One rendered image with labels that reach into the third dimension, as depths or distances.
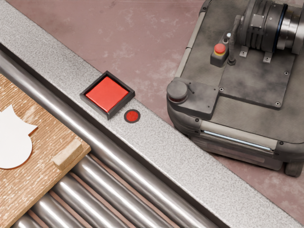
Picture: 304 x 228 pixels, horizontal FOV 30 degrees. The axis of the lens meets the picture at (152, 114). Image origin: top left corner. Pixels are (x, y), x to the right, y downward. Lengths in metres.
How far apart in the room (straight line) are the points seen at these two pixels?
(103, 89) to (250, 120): 0.85
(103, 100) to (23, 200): 0.24
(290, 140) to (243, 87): 0.24
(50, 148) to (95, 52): 1.34
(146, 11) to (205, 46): 0.51
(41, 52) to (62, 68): 0.06
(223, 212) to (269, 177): 1.07
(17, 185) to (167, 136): 0.28
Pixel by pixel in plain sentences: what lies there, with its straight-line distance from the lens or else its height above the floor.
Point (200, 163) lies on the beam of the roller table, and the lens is 1.02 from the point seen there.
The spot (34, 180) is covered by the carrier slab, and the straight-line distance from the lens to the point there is 1.01.
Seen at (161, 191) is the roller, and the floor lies 0.92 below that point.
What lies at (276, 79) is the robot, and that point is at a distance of 1.93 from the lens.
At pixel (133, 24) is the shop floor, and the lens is 2.42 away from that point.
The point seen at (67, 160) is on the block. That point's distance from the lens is 1.00.
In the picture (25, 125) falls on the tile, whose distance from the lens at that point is 1.06.
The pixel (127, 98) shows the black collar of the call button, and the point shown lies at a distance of 1.07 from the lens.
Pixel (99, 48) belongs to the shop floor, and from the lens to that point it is 2.36.
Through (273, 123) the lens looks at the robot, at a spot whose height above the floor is 0.24.
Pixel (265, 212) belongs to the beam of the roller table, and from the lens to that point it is 0.99.
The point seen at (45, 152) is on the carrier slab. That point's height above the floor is 0.94.
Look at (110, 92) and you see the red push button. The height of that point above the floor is 0.93.
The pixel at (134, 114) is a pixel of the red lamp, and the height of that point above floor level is 0.92.
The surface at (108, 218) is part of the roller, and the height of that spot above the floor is 0.92.
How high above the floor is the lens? 1.82
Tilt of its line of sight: 58 degrees down
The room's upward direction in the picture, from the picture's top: 6 degrees counter-clockwise
